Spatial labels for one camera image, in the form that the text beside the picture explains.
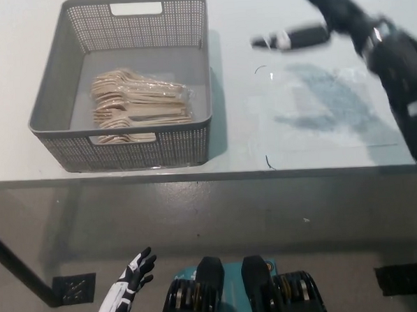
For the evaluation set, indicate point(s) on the robot left white black hand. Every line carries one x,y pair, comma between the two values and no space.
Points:
137,271

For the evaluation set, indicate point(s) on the robot right black white hand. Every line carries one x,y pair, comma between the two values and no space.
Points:
340,6

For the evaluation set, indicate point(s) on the bag of wooden cutlery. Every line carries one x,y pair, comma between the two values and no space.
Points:
139,96

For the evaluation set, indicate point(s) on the black table foot plate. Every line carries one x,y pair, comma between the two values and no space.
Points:
75,289
398,279

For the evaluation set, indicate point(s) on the robot left black body block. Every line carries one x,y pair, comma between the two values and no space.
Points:
210,292

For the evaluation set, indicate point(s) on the robot black body block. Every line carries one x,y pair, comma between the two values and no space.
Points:
210,292
261,289

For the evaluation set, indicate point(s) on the black metal table leg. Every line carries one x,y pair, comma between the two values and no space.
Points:
22,268

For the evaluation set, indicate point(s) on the robot right black body block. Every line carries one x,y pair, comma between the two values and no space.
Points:
261,289

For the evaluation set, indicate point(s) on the grey perforated plastic basket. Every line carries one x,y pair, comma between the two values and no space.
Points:
180,148

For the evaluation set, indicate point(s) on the small white floor scrap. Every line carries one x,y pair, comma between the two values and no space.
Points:
306,219

